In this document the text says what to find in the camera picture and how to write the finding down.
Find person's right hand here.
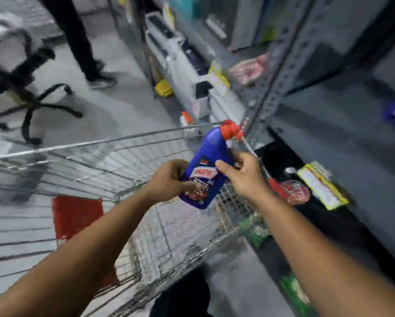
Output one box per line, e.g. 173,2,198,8
215,149,274,208

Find person's left hand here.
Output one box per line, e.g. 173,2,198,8
143,159,198,205

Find blue toilet cleaner bottle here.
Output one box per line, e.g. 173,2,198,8
179,119,243,210

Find metal wire shopping cart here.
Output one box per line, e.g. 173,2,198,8
0,122,289,317

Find grey metal shelf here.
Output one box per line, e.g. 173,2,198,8
105,0,395,317

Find person's left forearm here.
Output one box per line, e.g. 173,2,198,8
0,189,158,317

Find person's right forearm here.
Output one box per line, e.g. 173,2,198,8
250,191,395,317

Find red plastic cart seat flap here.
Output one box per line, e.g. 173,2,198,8
51,195,121,289

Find person's black trousers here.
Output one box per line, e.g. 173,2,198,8
150,267,214,317

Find green packet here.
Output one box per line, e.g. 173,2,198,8
280,273,313,317
240,217,271,249

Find white block with orange cap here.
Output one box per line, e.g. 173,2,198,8
180,111,202,138

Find yellow bordered flat packet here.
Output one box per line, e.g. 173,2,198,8
297,161,350,211

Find row of white blue boxes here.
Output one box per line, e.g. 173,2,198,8
144,11,248,126

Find yellow green carton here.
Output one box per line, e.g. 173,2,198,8
255,0,285,45

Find black office chair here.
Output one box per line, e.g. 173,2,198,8
0,9,84,146

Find grey white carton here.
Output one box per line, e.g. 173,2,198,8
229,0,267,52

